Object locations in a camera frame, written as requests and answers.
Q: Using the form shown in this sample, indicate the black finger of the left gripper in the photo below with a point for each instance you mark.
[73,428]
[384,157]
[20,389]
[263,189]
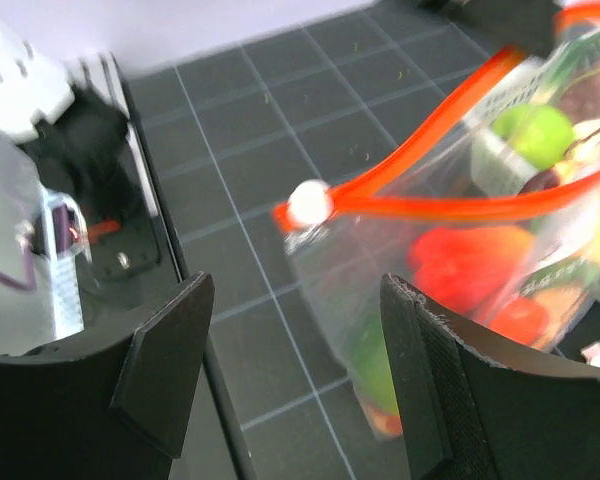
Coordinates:
[525,24]

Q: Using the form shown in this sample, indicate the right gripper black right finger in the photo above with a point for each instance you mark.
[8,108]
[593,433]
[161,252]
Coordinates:
[476,405]

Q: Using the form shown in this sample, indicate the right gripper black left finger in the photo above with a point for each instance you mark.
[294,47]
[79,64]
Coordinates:
[112,402]

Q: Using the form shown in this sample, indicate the green orange mango toy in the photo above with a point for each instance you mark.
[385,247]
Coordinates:
[369,364]

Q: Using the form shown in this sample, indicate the orange carrot toy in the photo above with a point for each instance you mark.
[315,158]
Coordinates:
[522,320]

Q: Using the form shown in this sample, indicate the red strawberry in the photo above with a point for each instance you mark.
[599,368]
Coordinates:
[460,268]

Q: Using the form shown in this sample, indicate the zip bag red zipper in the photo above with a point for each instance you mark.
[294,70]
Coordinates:
[490,208]

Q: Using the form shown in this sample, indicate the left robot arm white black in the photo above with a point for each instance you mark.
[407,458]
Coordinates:
[35,87]

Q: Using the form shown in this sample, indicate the white plastic food bin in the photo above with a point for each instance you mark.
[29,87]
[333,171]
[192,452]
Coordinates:
[494,176]

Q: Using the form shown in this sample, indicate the purple grapes toy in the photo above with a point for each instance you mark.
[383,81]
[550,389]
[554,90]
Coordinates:
[580,103]

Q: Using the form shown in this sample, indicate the green apple toy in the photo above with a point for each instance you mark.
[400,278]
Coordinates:
[539,133]

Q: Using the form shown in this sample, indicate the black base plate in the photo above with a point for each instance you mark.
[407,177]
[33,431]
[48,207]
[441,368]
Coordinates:
[130,235]

